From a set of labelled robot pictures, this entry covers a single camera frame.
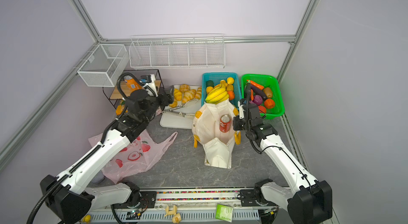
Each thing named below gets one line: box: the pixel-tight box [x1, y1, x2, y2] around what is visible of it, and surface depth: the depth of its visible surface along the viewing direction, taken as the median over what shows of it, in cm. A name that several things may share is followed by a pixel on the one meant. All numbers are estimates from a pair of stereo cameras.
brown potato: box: [263, 87, 273, 99], surface depth 114 cm
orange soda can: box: [123, 75, 142, 92], surface depth 90 cm
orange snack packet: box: [115, 100, 126, 116], surface depth 101 cm
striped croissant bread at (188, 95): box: [182, 89, 197, 104], surface depth 114 cm
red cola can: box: [219, 114, 232, 133], surface depth 92 cm
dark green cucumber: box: [244, 79, 252, 103], surface depth 114 cm
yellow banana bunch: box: [205, 83, 230, 105], surface depth 103 cm
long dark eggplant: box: [250, 83, 268, 101], surface depth 117 cm
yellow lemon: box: [226, 76, 235, 85], surface depth 118 cm
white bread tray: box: [159, 98, 202, 129], surface depth 104 cm
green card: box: [215, 203, 234, 223], surface depth 70 cm
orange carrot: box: [246, 79, 265, 90], surface depth 118 cm
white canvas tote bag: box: [191, 99, 242, 170], surface depth 86 cm
